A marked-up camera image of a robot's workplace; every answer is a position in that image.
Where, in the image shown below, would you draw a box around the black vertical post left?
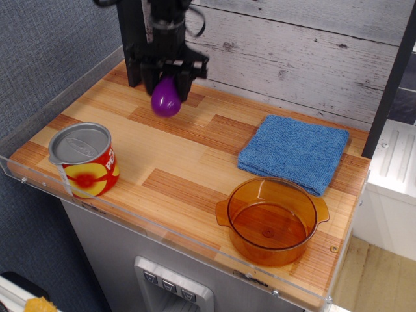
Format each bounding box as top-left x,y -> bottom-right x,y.
116,0 -> 151,87

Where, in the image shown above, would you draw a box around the orange transparent plastic pot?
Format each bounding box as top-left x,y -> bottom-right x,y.
216,177 -> 330,267

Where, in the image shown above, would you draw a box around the black vertical post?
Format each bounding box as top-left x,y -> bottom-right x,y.
116,0 -> 151,87
361,1 -> 415,159

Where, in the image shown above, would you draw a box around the black vertical post right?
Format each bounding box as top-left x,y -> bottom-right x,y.
361,1 -> 415,159

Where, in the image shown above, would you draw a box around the red yellow peach can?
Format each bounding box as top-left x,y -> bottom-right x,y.
48,122 -> 120,198

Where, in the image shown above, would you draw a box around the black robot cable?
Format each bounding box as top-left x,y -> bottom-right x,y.
185,5 -> 206,37

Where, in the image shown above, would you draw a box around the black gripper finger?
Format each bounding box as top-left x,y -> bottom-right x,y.
177,70 -> 196,102
140,63 -> 161,96

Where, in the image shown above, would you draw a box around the white appliance at right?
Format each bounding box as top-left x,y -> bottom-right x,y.
352,120 -> 415,260

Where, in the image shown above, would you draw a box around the clear acrylic table guard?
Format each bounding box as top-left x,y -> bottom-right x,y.
3,64 -> 370,311

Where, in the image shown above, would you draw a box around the yellow black object bottom-left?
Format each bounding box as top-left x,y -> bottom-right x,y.
1,272 -> 59,311

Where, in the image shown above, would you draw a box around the blue folded cloth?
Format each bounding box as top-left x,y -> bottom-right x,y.
237,115 -> 349,197

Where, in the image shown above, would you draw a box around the purple toy eggplant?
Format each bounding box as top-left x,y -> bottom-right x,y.
151,76 -> 182,118

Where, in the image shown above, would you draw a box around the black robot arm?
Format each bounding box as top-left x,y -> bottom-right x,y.
117,1 -> 209,101

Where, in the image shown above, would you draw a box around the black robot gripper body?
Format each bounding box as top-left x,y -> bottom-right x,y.
143,22 -> 209,79

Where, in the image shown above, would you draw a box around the grey cabinet with dispenser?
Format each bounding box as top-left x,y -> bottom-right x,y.
63,202 -> 301,311

